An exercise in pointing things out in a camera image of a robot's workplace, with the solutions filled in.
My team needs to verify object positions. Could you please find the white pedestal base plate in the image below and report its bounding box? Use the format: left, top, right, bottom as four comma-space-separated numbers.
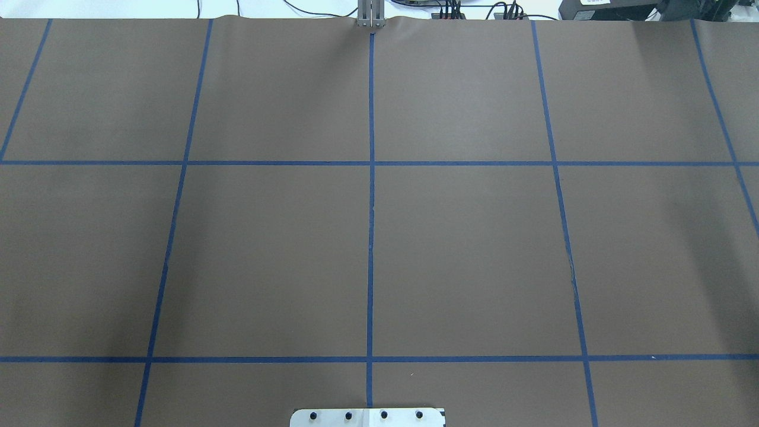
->
289, 407, 447, 426

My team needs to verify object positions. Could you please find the black box device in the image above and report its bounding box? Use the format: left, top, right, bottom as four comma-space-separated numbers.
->
558, 1, 660, 21

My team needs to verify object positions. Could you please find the brown paper table mat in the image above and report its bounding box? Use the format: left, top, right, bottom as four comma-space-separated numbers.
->
2, 16, 757, 426

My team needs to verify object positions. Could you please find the aluminium frame post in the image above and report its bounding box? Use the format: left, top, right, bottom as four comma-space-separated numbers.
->
356, 0, 387, 28

